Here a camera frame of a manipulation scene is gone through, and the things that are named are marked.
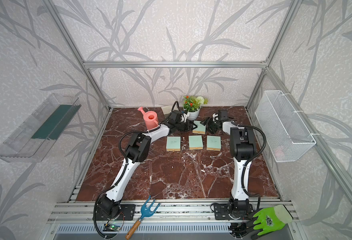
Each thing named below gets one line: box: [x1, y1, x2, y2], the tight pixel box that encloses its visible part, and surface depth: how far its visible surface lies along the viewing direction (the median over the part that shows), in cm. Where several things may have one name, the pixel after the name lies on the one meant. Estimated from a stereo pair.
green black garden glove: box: [246, 204, 293, 240], surface depth 71 cm
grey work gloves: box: [161, 105, 173, 115], surface depth 122 cm
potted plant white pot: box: [183, 95, 209, 121], surface depth 105 cm
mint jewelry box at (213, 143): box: [206, 135, 222, 152], surface depth 98 cm
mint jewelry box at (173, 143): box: [166, 136, 181, 152], surface depth 98 cm
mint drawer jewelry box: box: [188, 135, 204, 150], surface depth 99 cm
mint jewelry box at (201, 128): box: [192, 120, 206, 135], surface depth 106 cm
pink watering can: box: [137, 106, 159, 130], surface depth 101 cm
